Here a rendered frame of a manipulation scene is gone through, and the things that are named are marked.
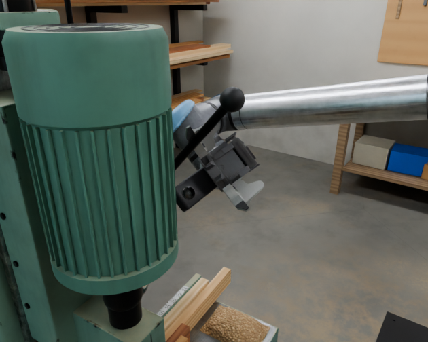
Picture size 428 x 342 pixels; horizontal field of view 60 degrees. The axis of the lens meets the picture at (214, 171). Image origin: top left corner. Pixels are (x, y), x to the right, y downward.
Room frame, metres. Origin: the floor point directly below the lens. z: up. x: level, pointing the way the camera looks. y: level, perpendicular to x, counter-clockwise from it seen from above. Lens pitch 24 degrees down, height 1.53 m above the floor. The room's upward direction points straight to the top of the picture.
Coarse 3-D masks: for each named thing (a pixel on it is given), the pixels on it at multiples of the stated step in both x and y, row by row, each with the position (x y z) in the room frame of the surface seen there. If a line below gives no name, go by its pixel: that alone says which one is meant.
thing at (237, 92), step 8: (232, 88) 0.50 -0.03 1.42; (224, 96) 0.50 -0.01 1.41; (232, 96) 0.49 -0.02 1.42; (240, 96) 0.50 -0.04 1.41; (224, 104) 0.49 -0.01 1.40; (232, 104) 0.49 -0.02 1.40; (240, 104) 0.49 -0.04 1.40; (216, 112) 0.51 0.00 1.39; (224, 112) 0.51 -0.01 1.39; (232, 112) 0.50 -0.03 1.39; (208, 120) 0.52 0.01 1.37; (216, 120) 0.51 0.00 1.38; (200, 128) 0.53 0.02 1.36; (208, 128) 0.52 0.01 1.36; (200, 136) 0.53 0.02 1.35; (192, 144) 0.53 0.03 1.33; (184, 152) 0.54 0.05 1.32; (176, 160) 0.55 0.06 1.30; (176, 168) 0.56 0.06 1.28
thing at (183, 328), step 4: (180, 324) 0.55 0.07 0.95; (184, 324) 0.54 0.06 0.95; (180, 328) 0.53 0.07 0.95; (184, 328) 0.53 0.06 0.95; (188, 328) 0.54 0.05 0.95; (176, 332) 0.52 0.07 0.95; (180, 332) 0.52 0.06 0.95; (184, 332) 0.53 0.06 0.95; (188, 332) 0.54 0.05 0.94; (172, 336) 0.52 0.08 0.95; (176, 336) 0.52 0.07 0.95; (184, 336) 0.52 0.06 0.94; (188, 336) 0.54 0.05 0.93; (168, 340) 0.51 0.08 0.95; (172, 340) 0.51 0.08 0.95; (176, 340) 0.51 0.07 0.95; (188, 340) 0.54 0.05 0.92
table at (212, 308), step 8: (216, 304) 0.65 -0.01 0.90; (224, 304) 0.65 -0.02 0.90; (208, 312) 0.63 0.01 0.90; (200, 320) 0.60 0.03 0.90; (192, 328) 0.58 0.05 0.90; (272, 328) 0.58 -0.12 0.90; (192, 336) 0.56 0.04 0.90; (200, 336) 0.56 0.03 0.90; (208, 336) 0.56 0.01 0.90; (272, 336) 0.56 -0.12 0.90
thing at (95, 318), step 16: (96, 304) 0.48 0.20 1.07; (80, 320) 0.45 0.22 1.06; (96, 320) 0.44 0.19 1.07; (144, 320) 0.44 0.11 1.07; (160, 320) 0.44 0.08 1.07; (80, 336) 0.45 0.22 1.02; (96, 336) 0.43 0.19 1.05; (112, 336) 0.41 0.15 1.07; (128, 336) 0.41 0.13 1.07; (144, 336) 0.41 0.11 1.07; (160, 336) 0.44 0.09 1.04
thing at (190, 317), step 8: (224, 272) 0.71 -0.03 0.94; (216, 280) 0.68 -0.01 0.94; (224, 280) 0.70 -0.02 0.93; (208, 288) 0.66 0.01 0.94; (216, 288) 0.66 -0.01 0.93; (224, 288) 0.70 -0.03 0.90; (200, 296) 0.63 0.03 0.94; (208, 296) 0.63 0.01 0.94; (216, 296) 0.66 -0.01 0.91; (192, 304) 0.61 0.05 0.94; (200, 304) 0.61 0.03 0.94; (208, 304) 0.63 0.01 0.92; (184, 312) 0.59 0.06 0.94; (192, 312) 0.59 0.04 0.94; (200, 312) 0.61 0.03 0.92; (176, 320) 0.56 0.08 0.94; (184, 320) 0.56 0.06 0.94; (192, 320) 0.58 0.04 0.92; (168, 328) 0.54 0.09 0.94; (176, 328) 0.54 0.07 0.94; (168, 336) 0.53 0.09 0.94
